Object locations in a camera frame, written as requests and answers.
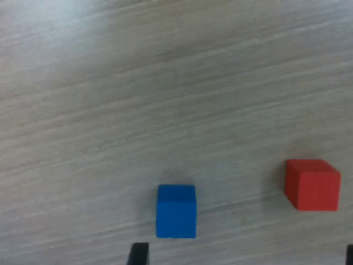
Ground blue wooden cube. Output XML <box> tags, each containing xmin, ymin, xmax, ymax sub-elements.
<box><xmin>156</xmin><ymin>184</ymin><xmax>197</xmax><ymax>239</ymax></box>

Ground red wooden cube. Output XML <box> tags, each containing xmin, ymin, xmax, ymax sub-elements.
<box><xmin>284</xmin><ymin>158</ymin><xmax>342</xmax><ymax>212</ymax></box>

